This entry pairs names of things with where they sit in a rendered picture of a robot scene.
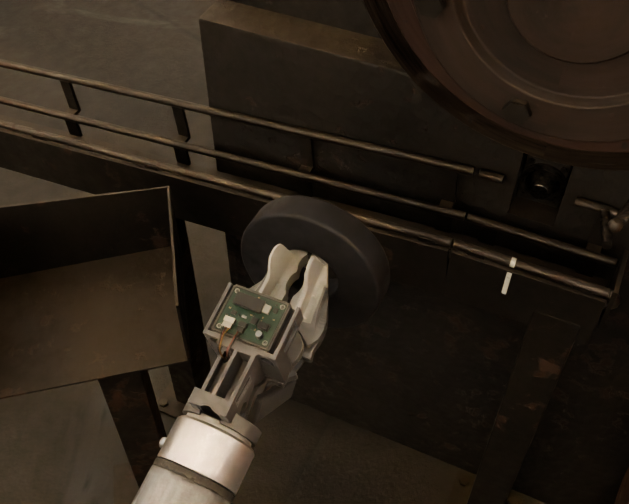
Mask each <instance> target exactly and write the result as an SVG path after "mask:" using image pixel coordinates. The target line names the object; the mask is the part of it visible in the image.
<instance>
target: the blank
mask: <svg viewBox="0 0 629 504"><path fill-rule="evenodd" d="M277 244H282V245H283V246H285V247H286V248H287V249H288V250H304V251H307V252H310V253H312V254H315V255H316V256H318V257H320V258H321V259H323V260H324V261H325V262H326V263H327V264H328V265H329V266H330V267H331V268H332V269H333V271H334V273H335V274H336V277H337V278H336V279H329V278H328V296H329V299H328V327H327V328H337V329H341V328H350V327H354V326H357V325H360V324H362V323H364V322H365V321H367V320H368V319H370V318H371V317H372V316H373V315H374V314H375V312H376V311H377V309H378V307H379V305H380V303H381V301H382V300H383V298H384V296H385V294H386V292H387V290H388V287H389V284H390V267H389V262H388V259H387V256H386V254H385V251H384V249H383V247H382V246H381V244H380V242H379V241H378V240H377V238H376V237H375V236H374V234H373V233H372V232H371V231H370V230H369V229H368V228H367V227H366V226H365V225H364V224H363V223H362V222H361V221H360V220H358V219H357V218H356V217H354V216H353V215H352V214H350V213H349V212H347V211H345V210H344V209H342V208H340V207H338V206H336V205H334V204H332V203H330V202H327V201H324V200H321V199H318V198H314V197H309V196H299V195H294V196H285V197H280V198H277V199H275V200H272V201H270V202H268V203H267V204H265V205H264V206H263V207H262V208H261V209H260V210H259V211H258V213H257V214H256V215H255V217H254V218H253V219H252V221H251V222H250V223H249V225H248V226H247V227H246V229H245V231H244V233H243V236H242V240H241V256H242V260H243V263H244V266H245V268H246V270H247V272H248V274H249V276H250V278H251V279H252V281H253V282H254V284H257V283H259V282H260V281H262V280H263V278H264V277H265V275H266V274H267V272H268V260H269V256H270V253H271V251H272V250H273V248H274V247H275V246H276V245H277ZM305 270H306V268H304V267H303V268H302V270H301V272H300V277H299V279H298V280H296V281H295V282H294V283H293V284H292V285H291V287H290V289H289V291H288V301H287V303H290V302H291V299H292V297H293V296H294V295H295V294H296V293H297V292H299V290H300V289H301V288H302V286H303V283H304V272H305Z"/></svg>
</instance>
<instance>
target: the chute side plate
mask: <svg viewBox="0 0 629 504"><path fill-rule="evenodd" d="M0 167H1V168H5V169H8V170H12V171H15V172H19V173H22V174H26V175H29V176H33V177H36V178H40V179H43V180H46V181H50V182H53V183H57V184H60V185H64V186H67V187H71V188H74V189H78V190H81V191H84V192H88V193H91V194H95V195H96V194H104V193H112V192H121V191H129V190H137V189H146V188H154V187H162V186H170V190H171V195H172V201H173V206H174V211H175V217H176V218H178V219H181V220H185V221H188V222H192V223H195V224H199V225H202V226H206V227H209V228H212V229H216V230H219V231H223V232H226V233H230V234H233V235H237V236H240V237H242V236H243V233H244V231H245V229H246V227H247V226H248V225H249V223H250V222H251V221H252V219H253V218H254V217H255V215H256V214H257V213H258V211H259V210H260V209H261V208H262V207H263V206H264V205H265V204H267V203H268V202H270V201H269V200H265V199H262V198H258V197H254V196H250V195H247V194H243V193H239V192H236V191H232V190H228V189H224V188H221V187H217V186H213V185H209V184H206V183H202V182H198V181H194V180H191V179H187V178H183V177H179V176H176V175H172V174H168V173H164V172H161V171H156V170H152V169H149V168H145V167H142V166H138V165H134V164H131V163H127V162H123V161H119V160H116V159H112V158H108V157H104V156H101V155H97V154H93V153H89V152H86V151H82V150H78V149H74V148H71V147H67V146H63V145H60V144H56V143H52V142H48V141H45V140H40V139H36V138H33V137H30V136H26V135H22V134H18V133H15V132H11V131H7V130H3V129H0ZM366 227H367V226H366ZM367 228H368V229H369V230H370V231H371V232H372V233H373V234H374V236H375V237H376V238H377V240H378V241H379V242H380V244H381V246H382V247H383V249H384V251H385V254H386V256H387V259H388V262H389V267H390V280H392V281H396V282H399V283H403V284H406V285H410V286H413V287H417V288H420V289H423V290H427V291H430V292H434V293H437V294H441V295H444V296H447V297H450V298H453V299H456V300H459V301H462V302H464V303H467V304H470V305H473V306H476V307H479V308H482V309H485V310H488V311H491V312H494V313H496V314H499V315H502V316H505V317H508V318H511V319H514V320H517V321H520V322H523V323H526V324H529V321H530V318H531V316H532V313H533V311H534V310H536V311H539V312H542V313H545V314H548V315H551V316H554V317H557V318H560V319H562V320H565V321H568V322H571V323H574V324H577V325H580V329H579V332H578V334H577V336H576V339H575V341H578V342H581V343H584V344H587V343H588V341H589V339H590V337H591V335H592V332H593V330H594V328H595V326H596V324H597V321H598V319H599V317H600V315H601V313H602V310H603V308H604V306H605V304H606V299H603V298H600V297H597V296H594V295H590V294H587V293H584V292H581V291H578V290H575V289H572V288H569V287H566V286H563V285H560V284H557V283H554V282H551V281H548V280H545V279H542V278H538V277H535V276H532V275H529V274H526V273H523V272H520V271H517V270H514V269H511V268H508V267H505V266H502V265H498V264H495V263H492V262H489V261H486V260H482V259H479V258H476V257H473V256H470V255H467V254H465V253H462V252H459V251H455V250H452V251H451V255H450V260H449V265H448V259H449V248H445V247H441V246H438V245H433V244H429V243H426V242H422V241H418V240H415V239H411V238H408V237H404V236H400V235H397V234H393V233H389V232H385V231H382V230H378V229H374V228H370V227H367ZM507 272H509V273H512V275H511V279H510V282H509V286H508V289H507V292H506V294H503V293H501V292H502V288H503V285H504V281H505V278H506V274H507Z"/></svg>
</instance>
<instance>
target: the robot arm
mask: <svg viewBox="0 0 629 504"><path fill-rule="evenodd" d="M307 263H308V264H307ZM306 264H307V267H306V270H305V272H304V283H303V286H302V288H301V289H300V290H299V292H297V293H296V294H295V295H294V296H293V297H292V299H291V302H290V303H287V301H288V291H289V289H290V287H291V285H292V284H293V283H294V282H295V281H296V280H298V279H299V277H300V272H301V270H302V268H303V267H304V266H305V265H306ZM226 298H227V299H226ZM225 299H226V301H225ZM328 299H329V296H328V264H327V263H326V262H325V261H324V260H323V259H321V258H320V257H318V256H316V255H315V254H312V253H310V252H307V251H304V250H288V249H287V248H286V247H285V246H283V245H282V244H277V245H276V246H275V247H274V248H273V250H272V251H271V253H270V256H269V260H268V272H267V274H266V275H265V277H264V278H263V280H262V281H260V282H259V283H257V284H255V285H254V286H252V287H251V288H246V287H243V286H240V285H238V284H236V285H234V286H233V284H232V283H230V282H229V283H228V285H227V287H226V289H225V291H224V293H223V295H222V297H221V298H220V300H219V302H218V304H217V306H216V308H215V310H214V312H213V314H212V315H211V317H210V319H209V321H208V323H207V325H206V327H205V329H204V330H203V334H204V335H205V337H206V338H207V340H208V342H209V343H210V345H211V346H212V348H213V349H214V351H215V352H216V354H217V356H218V357H217V359H216V361H215V363H214V365H213V367H212V368H211V370H210V372H209V374H208V376H207V378H206V380H205V382H204V384H203V386H202V388H201V389H200V388H197V387H194V389H193V391H192V393H191V395H190V397H189V399H188V401H187V403H186V405H185V407H184V409H183V411H182V412H183V414H184V415H181V416H178V417H177V419H176V421H175V423H174V424H173V426H172V428H171V430H170V432H169V434H168V436H167V438H166V437H162V438H161V439H160V441H159V447H160V448H161V449H160V451H159V453H158V455H157V457H156V458H155V460H154V462H153V465H152V466H151V468H150V470H149V471H148V473H147V475H146V477H145V479H144V481H143V483H142V485H141V487H140V488H139V490H138V492H137V494H136V496H135V498H134V500H133V502H132V504H231V503H232V501H233V499H234V495H235V496H236V494H237V492H238V490H239V487H240V485H241V483H242V481H243V479H244V477H245V475H246V473H247V471H248V468H249V466H250V464H251V462H252V460H253V458H254V456H255V454H254V451H253V449H252V448H255V447H256V444H257V442H258V440H259V438H260V436H261V434H262V433H261V431H260V430H259V429H258V428H257V427H256V426H255V425H253V424H255V423H256V422H258V421H259V420H261V419H262V418H263V417H265V416H266V415H267V414H269V413H270V412H272V411H273V410H274V409H276V408H277V407H278V406H280V405H281V404H283V403H284V402H285V401H287V400H288V399H289V398H291V396H292V393H293V390H294V387H295V384H296V379H298V376H297V373H296V372H297V371H298V370H299V369H300V367H301V366H302V365H303V363H304V361H306V362H309V363H312V361H313V356H314V354H315V352H316V350H317V349H318V348H319V346H320V345H321V343H322V341H323V339H324V337H325V335H326V331H327V327H328ZM224 301H225V303H224ZM223 303H224V305H223ZM222 305H223V306H222ZM221 307H222V308H221ZM220 309H221V310H220ZM219 310H220V312H219ZM218 312H219V314H218ZM217 314H218V316H217ZM216 316H217V318H216ZM215 318H216V320H215ZM214 320H215V322H214Z"/></svg>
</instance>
